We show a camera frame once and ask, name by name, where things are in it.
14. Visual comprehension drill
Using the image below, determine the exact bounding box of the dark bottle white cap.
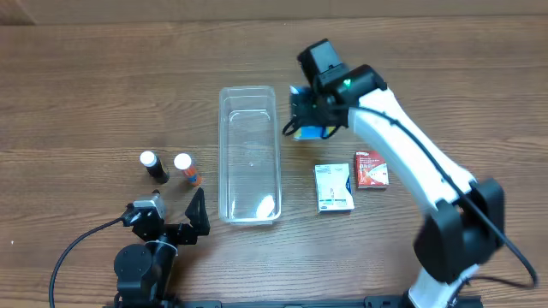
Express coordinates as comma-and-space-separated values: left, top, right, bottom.
140, 151, 170, 184

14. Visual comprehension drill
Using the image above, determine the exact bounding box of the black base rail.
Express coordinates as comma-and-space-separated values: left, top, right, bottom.
175, 295, 408, 308

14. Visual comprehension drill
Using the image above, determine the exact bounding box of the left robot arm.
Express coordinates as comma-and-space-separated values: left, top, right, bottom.
114, 188, 211, 307

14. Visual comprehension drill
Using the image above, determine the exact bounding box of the red medicine box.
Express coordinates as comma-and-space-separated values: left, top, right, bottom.
354, 151, 390, 189

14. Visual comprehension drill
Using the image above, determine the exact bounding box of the clear plastic container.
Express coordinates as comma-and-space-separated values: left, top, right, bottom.
218, 86, 282, 225

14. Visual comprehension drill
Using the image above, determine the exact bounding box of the white medicine box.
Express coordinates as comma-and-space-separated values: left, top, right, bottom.
314, 163, 354, 213

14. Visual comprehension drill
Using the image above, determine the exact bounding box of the blue yellow cough drops box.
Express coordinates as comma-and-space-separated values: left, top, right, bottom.
283, 86, 338, 141

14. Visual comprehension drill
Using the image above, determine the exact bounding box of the orange Redoxon tube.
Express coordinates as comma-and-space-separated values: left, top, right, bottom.
174, 153, 201, 187

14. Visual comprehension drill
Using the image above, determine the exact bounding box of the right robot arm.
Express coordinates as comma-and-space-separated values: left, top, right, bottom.
283, 39, 504, 307

